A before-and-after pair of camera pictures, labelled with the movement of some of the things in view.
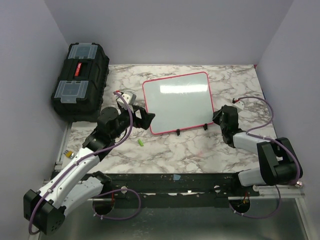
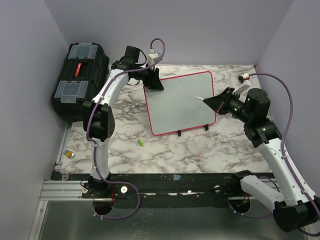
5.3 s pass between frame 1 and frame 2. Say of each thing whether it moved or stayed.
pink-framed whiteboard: stayed
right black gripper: moved
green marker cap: stayed
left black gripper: moved
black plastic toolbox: stayed
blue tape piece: stayed
